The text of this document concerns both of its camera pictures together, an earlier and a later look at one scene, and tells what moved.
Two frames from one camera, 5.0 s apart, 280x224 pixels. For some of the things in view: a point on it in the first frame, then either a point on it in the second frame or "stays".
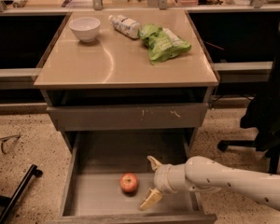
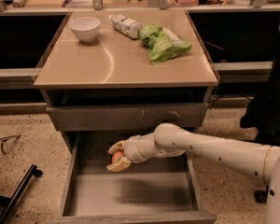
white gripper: x=161 y=177 -> x=132 y=149
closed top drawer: x=128 y=117 stays
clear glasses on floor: x=7 y=142 stays
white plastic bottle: x=126 y=25 stays
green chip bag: x=161 y=44 stays
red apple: x=129 y=183 -> x=116 y=157
